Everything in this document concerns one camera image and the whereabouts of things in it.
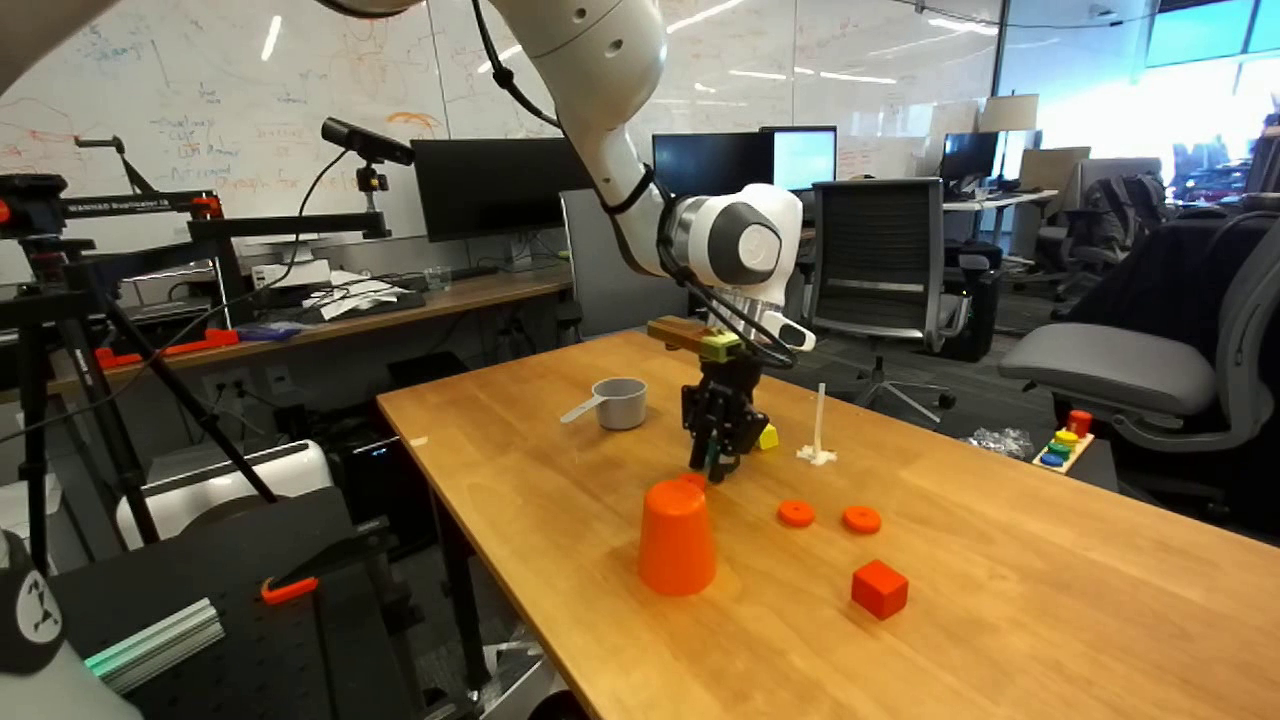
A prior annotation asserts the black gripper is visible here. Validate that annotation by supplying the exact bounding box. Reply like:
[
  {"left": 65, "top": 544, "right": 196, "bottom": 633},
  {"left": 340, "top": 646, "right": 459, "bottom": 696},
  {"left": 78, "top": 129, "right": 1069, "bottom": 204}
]
[{"left": 678, "top": 348, "right": 774, "bottom": 489}]

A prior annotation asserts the red cube block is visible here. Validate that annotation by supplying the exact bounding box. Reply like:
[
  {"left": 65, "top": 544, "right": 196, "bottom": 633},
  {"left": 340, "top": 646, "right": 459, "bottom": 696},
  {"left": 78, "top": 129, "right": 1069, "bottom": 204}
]
[{"left": 850, "top": 557, "right": 916, "bottom": 622}]

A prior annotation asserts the orange plastic cup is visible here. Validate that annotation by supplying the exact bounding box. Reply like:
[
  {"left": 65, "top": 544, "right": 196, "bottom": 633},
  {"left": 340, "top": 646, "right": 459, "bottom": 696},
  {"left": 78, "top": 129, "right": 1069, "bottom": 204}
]
[{"left": 635, "top": 466, "right": 723, "bottom": 601}]

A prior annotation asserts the grey measuring cup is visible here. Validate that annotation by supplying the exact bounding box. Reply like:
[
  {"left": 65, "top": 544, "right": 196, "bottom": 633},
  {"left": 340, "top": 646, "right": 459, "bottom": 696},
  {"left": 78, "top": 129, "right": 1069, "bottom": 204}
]
[{"left": 555, "top": 376, "right": 651, "bottom": 434}]

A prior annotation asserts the plain grey chair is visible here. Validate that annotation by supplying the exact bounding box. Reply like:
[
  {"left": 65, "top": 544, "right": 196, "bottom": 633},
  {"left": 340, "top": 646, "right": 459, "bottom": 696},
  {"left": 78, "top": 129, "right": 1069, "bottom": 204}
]
[{"left": 555, "top": 183, "right": 690, "bottom": 338}]

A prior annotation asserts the black mesh office chair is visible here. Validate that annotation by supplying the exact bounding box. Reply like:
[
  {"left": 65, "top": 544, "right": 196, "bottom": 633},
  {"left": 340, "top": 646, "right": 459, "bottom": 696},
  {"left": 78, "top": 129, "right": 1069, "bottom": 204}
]
[{"left": 805, "top": 174, "right": 1001, "bottom": 428}]

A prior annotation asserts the black computer monitor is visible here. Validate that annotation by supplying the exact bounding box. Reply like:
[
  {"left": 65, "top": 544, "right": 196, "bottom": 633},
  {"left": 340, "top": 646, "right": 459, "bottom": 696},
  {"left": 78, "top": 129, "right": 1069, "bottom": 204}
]
[
  {"left": 936, "top": 129, "right": 1004, "bottom": 190},
  {"left": 650, "top": 129, "right": 774, "bottom": 204}
]

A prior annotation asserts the lit blue monitor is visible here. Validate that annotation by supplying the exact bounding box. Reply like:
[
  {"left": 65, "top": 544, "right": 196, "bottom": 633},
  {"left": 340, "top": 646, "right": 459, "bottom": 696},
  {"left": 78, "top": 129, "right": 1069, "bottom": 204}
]
[{"left": 759, "top": 123, "right": 844, "bottom": 201}]

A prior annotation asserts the long wooden desk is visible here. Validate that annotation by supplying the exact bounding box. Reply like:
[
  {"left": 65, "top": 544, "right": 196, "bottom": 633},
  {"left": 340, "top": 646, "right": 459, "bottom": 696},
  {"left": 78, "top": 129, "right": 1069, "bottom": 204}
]
[{"left": 52, "top": 260, "right": 581, "bottom": 405}]

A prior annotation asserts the wide black monitor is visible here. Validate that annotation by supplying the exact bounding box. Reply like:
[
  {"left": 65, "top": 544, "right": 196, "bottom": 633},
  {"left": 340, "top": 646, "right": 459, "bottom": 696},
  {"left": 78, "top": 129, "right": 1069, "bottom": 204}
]
[{"left": 407, "top": 134, "right": 595, "bottom": 242}]

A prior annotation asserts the colourful wooden toy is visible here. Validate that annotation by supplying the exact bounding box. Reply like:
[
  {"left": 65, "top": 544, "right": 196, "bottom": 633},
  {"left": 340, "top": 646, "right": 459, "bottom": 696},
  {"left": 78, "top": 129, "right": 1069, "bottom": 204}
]
[{"left": 1033, "top": 405, "right": 1102, "bottom": 474}]

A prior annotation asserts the white paper pile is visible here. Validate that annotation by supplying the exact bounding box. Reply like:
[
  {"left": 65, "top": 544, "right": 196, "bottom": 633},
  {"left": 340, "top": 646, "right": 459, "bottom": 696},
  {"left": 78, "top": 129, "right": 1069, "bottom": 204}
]
[{"left": 296, "top": 267, "right": 412, "bottom": 325}]

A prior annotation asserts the grey padded office chair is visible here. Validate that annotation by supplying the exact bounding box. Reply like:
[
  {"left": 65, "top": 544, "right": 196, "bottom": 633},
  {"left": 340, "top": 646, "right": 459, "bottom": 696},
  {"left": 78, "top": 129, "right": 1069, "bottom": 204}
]
[{"left": 997, "top": 215, "right": 1280, "bottom": 463}]

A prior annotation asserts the black draped cloth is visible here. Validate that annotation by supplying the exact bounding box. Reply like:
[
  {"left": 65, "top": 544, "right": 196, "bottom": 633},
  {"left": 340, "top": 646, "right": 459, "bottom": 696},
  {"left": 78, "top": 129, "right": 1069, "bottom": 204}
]
[{"left": 1069, "top": 208, "right": 1273, "bottom": 338}]

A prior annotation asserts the white equipment box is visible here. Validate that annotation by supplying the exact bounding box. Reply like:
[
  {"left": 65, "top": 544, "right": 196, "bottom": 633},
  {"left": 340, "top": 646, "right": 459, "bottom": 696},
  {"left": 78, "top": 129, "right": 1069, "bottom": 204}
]
[{"left": 109, "top": 434, "right": 340, "bottom": 557}]

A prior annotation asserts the orange clamp bar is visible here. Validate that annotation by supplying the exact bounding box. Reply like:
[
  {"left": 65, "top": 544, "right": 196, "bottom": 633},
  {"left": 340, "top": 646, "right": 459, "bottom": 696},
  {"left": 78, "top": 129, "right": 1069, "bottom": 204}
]
[{"left": 92, "top": 325, "right": 249, "bottom": 378}]

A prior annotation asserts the black equipment cart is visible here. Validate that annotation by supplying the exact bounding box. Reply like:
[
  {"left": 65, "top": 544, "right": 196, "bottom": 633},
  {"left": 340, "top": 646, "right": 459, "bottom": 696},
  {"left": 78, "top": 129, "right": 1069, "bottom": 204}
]
[{"left": 52, "top": 483, "right": 431, "bottom": 720}]

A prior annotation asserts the silver green tube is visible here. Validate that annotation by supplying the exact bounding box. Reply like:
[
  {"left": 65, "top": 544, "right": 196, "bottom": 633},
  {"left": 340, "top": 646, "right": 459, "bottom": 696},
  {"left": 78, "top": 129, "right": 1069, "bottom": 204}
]
[{"left": 78, "top": 590, "right": 231, "bottom": 698}]

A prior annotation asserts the black cap with logo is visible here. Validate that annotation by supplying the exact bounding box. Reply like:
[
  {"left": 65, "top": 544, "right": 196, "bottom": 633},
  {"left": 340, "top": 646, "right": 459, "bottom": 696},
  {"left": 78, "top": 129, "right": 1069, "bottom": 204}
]
[{"left": 0, "top": 528, "right": 67, "bottom": 681}]

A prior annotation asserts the yellow-green wrist camera module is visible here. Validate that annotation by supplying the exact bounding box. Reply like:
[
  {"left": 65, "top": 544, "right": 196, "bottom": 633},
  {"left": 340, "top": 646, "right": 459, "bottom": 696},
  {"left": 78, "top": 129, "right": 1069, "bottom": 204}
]
[{"left": 644, "top": 313, "right": 750, "bottom": 367}]

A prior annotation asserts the white plastic post stand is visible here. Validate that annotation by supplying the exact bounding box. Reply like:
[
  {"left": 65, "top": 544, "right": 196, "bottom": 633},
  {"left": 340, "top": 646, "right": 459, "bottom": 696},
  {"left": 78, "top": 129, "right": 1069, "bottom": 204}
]
[{"left": 793, "top": 378, "right": 844, "bottom": 472}]

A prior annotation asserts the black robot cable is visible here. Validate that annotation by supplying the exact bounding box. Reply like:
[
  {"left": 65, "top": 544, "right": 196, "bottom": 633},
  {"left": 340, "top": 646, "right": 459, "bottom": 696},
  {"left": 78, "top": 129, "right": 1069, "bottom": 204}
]
[{"left": 463, "top": 0, "right": 566, "bottom": 133}]

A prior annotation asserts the orange cart handle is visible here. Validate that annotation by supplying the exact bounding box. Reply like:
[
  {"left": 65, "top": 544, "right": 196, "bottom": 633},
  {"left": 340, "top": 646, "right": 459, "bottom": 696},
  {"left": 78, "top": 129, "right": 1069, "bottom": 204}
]
[{"left": 256, "top": 571, "right": 325, "bottom": 610}]

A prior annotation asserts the black camera on stand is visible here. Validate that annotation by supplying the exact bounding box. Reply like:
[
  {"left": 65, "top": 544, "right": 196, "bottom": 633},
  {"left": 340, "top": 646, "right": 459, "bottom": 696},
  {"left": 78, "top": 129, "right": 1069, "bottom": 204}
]
[{"left": 318, "top": 112, "right": 421, "bottom": 204}]

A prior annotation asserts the black camera tripod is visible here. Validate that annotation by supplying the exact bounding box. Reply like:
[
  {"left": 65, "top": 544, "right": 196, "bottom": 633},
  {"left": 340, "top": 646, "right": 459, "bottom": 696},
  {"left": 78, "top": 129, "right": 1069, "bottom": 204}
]
[{"left": 0, "top": 133, "right": 394, "bottom": 579}]

